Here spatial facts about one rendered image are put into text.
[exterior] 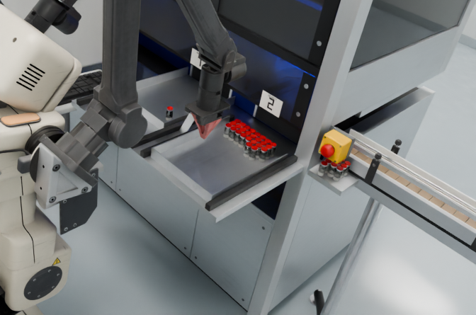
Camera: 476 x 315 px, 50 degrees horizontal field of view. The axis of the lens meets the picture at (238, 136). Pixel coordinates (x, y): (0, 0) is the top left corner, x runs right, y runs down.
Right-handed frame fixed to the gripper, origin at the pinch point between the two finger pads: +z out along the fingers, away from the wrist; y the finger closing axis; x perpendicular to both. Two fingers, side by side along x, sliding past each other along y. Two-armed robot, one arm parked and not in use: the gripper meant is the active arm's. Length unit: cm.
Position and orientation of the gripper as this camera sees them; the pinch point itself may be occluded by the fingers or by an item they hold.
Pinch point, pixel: (203, 135)
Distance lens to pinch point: 132.2
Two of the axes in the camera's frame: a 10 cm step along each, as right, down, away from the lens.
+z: -1.6, 8.1, 5.6
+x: -7.2, -4.8, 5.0
